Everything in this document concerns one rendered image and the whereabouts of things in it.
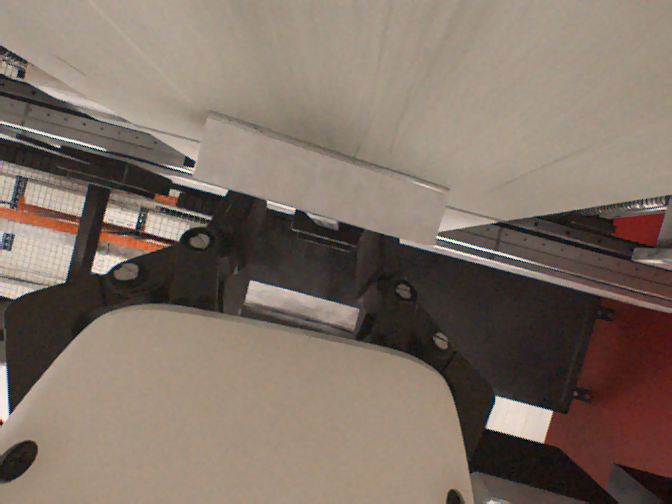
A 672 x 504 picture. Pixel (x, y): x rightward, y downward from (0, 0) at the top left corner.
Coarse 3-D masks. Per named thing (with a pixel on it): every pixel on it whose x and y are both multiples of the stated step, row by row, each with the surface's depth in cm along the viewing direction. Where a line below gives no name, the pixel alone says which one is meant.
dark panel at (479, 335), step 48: (288, 240) 72; (240, 288) 73; (288, 288) 72; (336, 288) 72; (432, 288) 72; (480, 288) 71; (528, 288) 71; (480, 336) 72; (528, 336) 71; (576, 336) 71; (528, 384) 72
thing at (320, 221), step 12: (300, 216) 39; (312, 216) 27; (300, 228) 39; (312, 228) 39; (324, 228) 39; (336, 228) 35; (348, 228) 39; (360, 228) 39; (312, 240) 40; (324, 240) 40; (336, 240) 39; (348, 240) 39
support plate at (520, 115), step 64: (0, 0) 5; (64, 0) 4; (128, 0) 4; (192, 0) 4; (256, 0) 3; (320, 0) 3; (384, 0) 3; (448, 0) 3; (512, 0) 3; (576, 0) 2; (640, 0) 2; (64, 64) 7; (128, 64) 6; (192, 64) 5; (256, 64) 5; (320, 64) 4; (384, 64) 4; (448, 64) 4; (512, 64) 3; (576, 64) 3; (640, 64) 3; (192, 128) 10; (320, 128) 7; (384, 128) 6; (448, 128) 5; (512, 128) 5; (576, 128) 4; (640, 128) 4; (512, 192) 8; (576, 192) 7; (640, 192) 6
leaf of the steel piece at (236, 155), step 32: (224, 128) 8; (256, 128) 8; (224, 160) 8; (256, 160) 8; (288, 160) 8; (320, 160) 8; (352, 160) 8; (256, 192) 8; (288, 192) 8; (320, 192) 8; (352, 192) 8; (384, 192) 8; (416, 192) 9; (448, 192) 9; (352, 224) 8; (384, 224) 9; (416, 224) 9
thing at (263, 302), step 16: (256, 288) 21; (272, 288) 21; (256, 304) 21; (272, 304) 21; (288, 304) 21; (304, 304) 21; (320, 304) 21; (336, 304) 21; (272, 320) 21; (288, 320) 21; (304, 320) 21; (320, 320) 21; (336, 320) 21; (352, 320) 21; (352, 336) 21
